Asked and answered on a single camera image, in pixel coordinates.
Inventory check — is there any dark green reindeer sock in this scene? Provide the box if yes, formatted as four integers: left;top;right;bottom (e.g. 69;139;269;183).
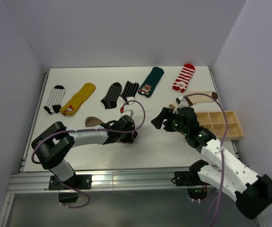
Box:
138;67;164;98

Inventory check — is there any red white striped santa sock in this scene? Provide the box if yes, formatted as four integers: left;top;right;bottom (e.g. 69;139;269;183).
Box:
172;63;195;93

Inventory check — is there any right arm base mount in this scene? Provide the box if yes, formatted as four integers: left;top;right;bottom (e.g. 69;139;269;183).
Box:
171;171;208;202

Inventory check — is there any black horizontal-striped ankle sock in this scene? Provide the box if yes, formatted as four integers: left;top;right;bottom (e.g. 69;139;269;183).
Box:
100;82;122;109

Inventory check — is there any tan sock with maroon stripes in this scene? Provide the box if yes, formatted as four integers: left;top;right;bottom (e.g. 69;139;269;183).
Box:
85;116;139;144

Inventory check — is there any cream and brown sock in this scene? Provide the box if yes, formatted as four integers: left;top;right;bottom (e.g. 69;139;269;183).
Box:
168;90;219;113

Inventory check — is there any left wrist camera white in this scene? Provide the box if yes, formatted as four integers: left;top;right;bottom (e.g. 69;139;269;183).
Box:
120;106;134;118

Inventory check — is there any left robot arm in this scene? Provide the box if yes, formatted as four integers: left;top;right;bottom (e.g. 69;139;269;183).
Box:
31;115;136;189

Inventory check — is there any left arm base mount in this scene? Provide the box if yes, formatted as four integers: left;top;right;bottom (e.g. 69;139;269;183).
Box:
48;175;92;204

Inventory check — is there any aluminium table frame rail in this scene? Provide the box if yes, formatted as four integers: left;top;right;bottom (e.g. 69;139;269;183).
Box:
6;167;188;194

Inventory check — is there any mustard yellow sock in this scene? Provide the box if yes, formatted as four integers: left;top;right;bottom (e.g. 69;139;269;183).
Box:
60;83;96;116

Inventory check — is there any black vertical-striped ankle sock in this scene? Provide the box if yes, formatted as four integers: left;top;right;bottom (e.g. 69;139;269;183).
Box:
119;80;140;103

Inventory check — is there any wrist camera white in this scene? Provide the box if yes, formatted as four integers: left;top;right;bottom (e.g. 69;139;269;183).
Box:
172;96;189;114
120;106;134;118

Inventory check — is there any wooden compartment tray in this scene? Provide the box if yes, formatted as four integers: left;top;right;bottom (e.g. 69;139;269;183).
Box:
196;111;244;140

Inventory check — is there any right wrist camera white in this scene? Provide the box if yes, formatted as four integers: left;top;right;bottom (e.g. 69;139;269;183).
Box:
172;96;189;114

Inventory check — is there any white black vertical-striped sock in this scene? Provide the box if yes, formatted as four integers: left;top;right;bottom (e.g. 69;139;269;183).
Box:
44;85;66;114

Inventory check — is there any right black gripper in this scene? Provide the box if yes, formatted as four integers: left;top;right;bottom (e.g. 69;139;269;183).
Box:
151;107;188;136

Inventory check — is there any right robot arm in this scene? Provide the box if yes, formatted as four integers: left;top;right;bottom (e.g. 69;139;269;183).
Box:
151;107;272;219

